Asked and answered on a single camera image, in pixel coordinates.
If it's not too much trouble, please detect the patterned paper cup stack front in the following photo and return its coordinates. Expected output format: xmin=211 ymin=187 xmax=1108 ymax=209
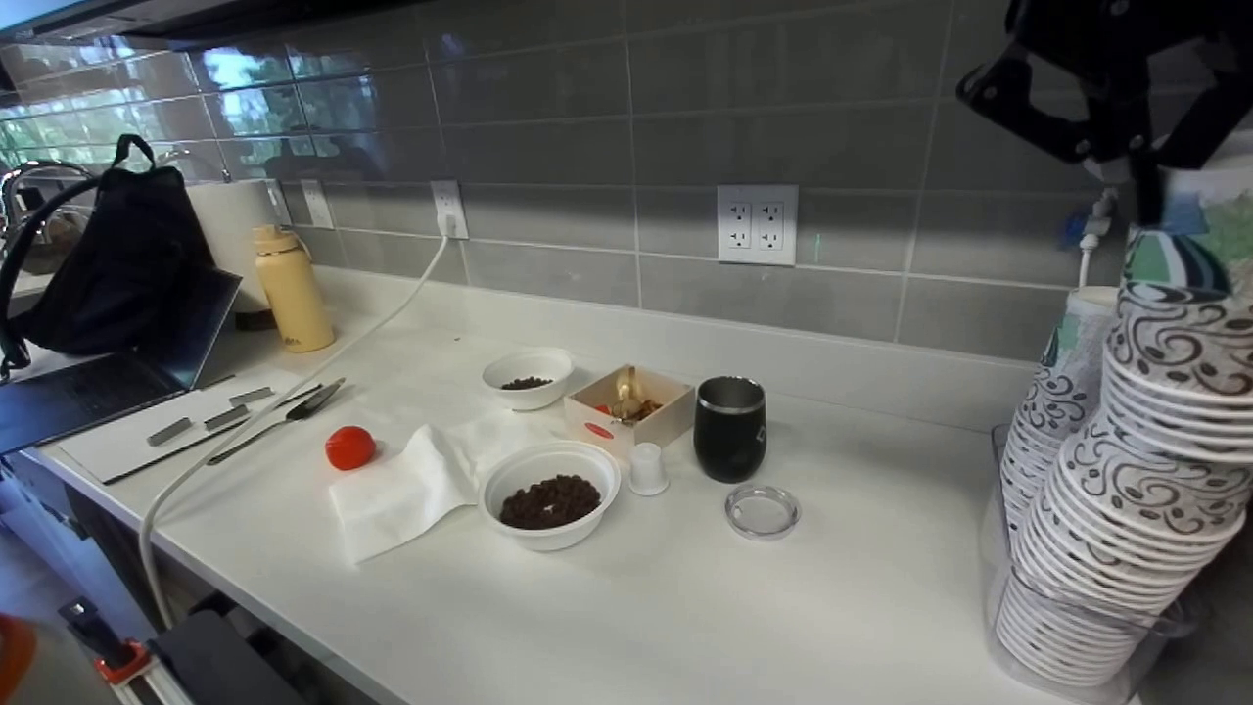
xmin=985 ymin=131 xmax=1253 ymax=698

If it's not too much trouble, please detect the white paper napkin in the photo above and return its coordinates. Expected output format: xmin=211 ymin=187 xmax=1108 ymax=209
xmin=326 ymin=410 xmax=552 ymax=567

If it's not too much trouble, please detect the white bowl near wall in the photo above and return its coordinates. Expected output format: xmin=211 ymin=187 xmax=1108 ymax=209
xmin=481 ymin=350 xmax=576 ymax=410

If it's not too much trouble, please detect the white wall outlet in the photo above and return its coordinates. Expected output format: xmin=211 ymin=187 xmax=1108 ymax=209
xmin=716 ymin=184 xmax=798 ymax=268

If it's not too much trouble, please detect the white power cable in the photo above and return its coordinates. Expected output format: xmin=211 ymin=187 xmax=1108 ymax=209
xmin=131 ymin=211 xmax=468 ymax=630

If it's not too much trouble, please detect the black tumbler cup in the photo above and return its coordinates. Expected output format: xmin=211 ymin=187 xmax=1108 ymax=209
xmin=691 ymin=378 xmax=767 ymax=483

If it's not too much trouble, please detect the white bowl with beans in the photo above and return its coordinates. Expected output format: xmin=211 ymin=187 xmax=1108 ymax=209
xmin=481 ymin=443 xmax=621 ymax=551

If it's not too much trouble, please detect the yellow bottle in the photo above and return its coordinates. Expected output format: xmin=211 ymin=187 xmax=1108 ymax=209
xmin=255 ymin=225 xmax=332 ymax=354

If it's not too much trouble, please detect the small white shaker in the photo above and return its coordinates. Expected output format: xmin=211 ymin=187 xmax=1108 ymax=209
xmin=630 ymin=443 xmax=665 ymax=498

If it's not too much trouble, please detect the small cardboard box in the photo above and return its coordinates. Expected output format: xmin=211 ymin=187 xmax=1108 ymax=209
xmin=565 ymin=363 xmax=691 ymax=456

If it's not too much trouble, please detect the patterned paper cup stack rear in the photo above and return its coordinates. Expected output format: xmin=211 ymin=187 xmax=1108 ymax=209
xmin=998 ymin=285 xmax=1114 ymax=506

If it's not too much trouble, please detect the red round object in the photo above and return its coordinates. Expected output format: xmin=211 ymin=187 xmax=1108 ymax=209
xmin=326 ymin=427 xmax=375 ymax=470

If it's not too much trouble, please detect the paper towel roll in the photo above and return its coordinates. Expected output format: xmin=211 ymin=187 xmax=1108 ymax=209
xmin=186 ymin=179 xmax=276 ymax=312

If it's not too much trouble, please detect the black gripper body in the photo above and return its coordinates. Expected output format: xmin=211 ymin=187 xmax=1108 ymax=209
xmin=956 ymin=0 xmax=1253 ymax=170

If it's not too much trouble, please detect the patterned paper cup stack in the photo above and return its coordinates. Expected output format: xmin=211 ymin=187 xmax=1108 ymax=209
xmin=998 ymin=285 xmax=1114 ymax=506
xmin=985 ymin=131 xmax=1253 ymax=698

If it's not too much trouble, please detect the metal spoon in box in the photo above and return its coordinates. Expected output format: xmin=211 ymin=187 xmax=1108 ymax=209
xmin=614 ymin=363 xmax=640 ymax=425

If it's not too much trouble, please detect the black backpack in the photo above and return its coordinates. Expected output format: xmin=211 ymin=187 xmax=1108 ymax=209
xmin=0 ymin=134 xmax=214 ymax=370

